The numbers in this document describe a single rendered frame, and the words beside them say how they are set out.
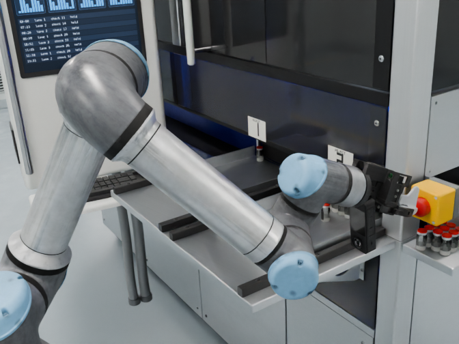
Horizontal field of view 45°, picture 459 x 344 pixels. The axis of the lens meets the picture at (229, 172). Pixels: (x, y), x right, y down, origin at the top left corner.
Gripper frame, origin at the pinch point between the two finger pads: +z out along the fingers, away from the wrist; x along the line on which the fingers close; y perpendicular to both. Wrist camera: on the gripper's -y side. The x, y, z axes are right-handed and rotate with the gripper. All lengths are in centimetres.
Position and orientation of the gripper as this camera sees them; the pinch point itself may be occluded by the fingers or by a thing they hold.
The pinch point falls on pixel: (410, 211)
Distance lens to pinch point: 119.3
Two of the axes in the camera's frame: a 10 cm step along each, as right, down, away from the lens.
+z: 7.7, 1.6, 6.1
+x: -5.5, -2.9, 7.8
